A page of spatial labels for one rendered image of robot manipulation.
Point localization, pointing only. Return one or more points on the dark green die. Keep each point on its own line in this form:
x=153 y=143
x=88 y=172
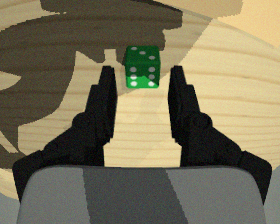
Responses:
x=142 y=67

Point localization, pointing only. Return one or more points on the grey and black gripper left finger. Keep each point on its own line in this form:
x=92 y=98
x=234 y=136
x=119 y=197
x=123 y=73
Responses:
x=81 y=144

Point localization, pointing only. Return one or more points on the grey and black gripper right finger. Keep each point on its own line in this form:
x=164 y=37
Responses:
x=194 y=132

